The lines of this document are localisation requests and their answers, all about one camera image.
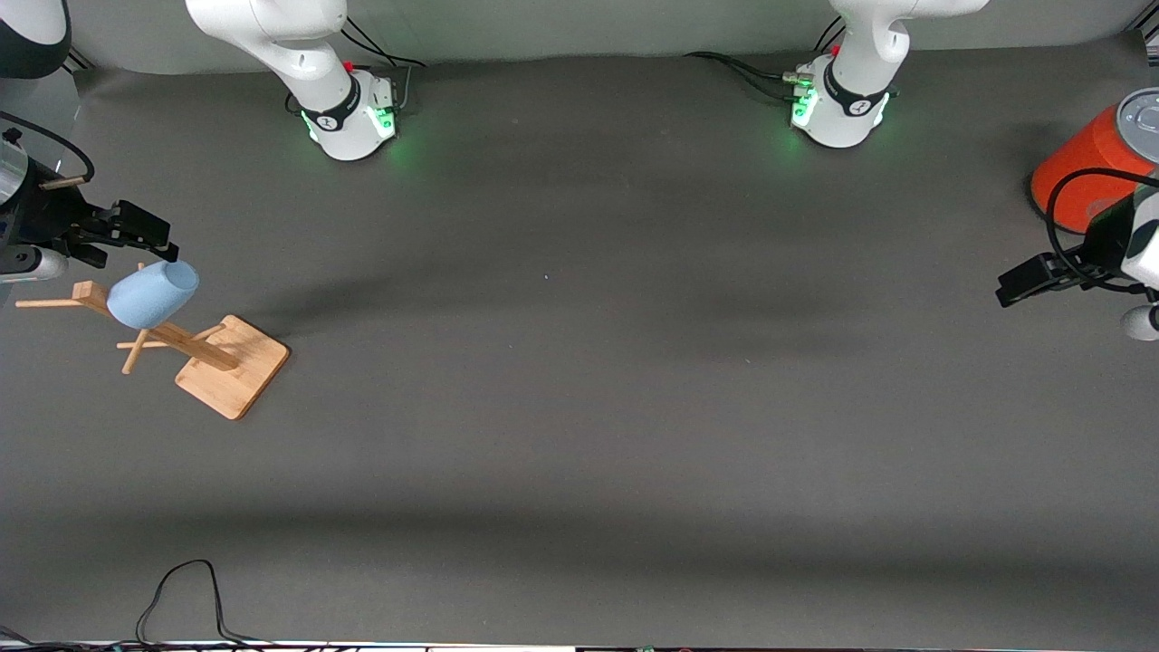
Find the orange cylinder with grey lid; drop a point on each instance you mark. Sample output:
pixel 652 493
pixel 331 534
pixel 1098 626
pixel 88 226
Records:
pixel 1077 163

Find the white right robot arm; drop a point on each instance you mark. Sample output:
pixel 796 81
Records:
pixel 272 36

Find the wooden mug tree stand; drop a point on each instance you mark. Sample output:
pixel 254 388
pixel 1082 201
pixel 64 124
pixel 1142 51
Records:
pixel 235 371

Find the grey metal frame rail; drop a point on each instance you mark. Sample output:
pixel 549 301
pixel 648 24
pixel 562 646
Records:
pixel 80 62

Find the light blue cup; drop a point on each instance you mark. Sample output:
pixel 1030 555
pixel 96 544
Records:
pixel 149 294

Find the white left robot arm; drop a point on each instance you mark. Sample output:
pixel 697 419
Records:
pixel 860 54

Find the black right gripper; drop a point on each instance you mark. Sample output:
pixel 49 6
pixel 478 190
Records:
pixel 47 217

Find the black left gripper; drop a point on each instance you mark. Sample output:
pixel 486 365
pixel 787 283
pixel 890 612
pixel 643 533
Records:
pixel 1097 247

